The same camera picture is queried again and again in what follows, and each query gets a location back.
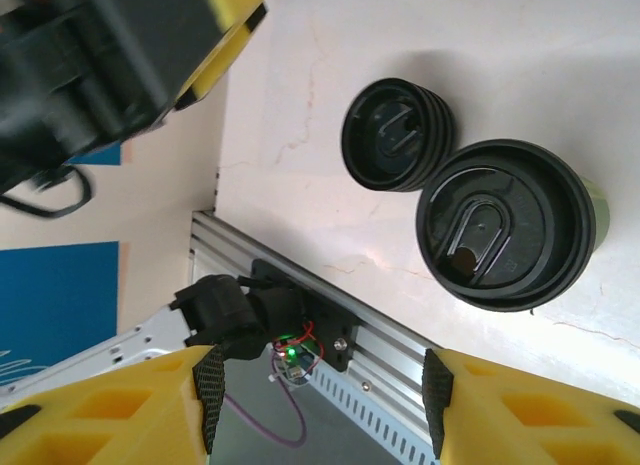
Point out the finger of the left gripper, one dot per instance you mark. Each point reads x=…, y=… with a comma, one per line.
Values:
x=235, y=0
x=220, y=65

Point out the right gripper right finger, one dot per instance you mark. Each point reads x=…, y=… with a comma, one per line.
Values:
x=525, y=420

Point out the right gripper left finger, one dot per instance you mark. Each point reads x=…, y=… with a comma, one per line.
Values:
x=100, y=415

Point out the black plastic cup lid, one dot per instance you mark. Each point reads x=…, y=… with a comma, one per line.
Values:
x=500, y=225

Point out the paper coffee cup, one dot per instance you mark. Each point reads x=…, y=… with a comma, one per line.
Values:
x=600, y=215

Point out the small circuit board green light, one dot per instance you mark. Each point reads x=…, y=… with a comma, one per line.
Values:
x=295, y=357

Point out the long aluminium mounting rail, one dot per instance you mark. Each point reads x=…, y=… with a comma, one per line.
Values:
x=240, y=245

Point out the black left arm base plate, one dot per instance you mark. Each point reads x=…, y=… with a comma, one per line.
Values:
x=335, y=330

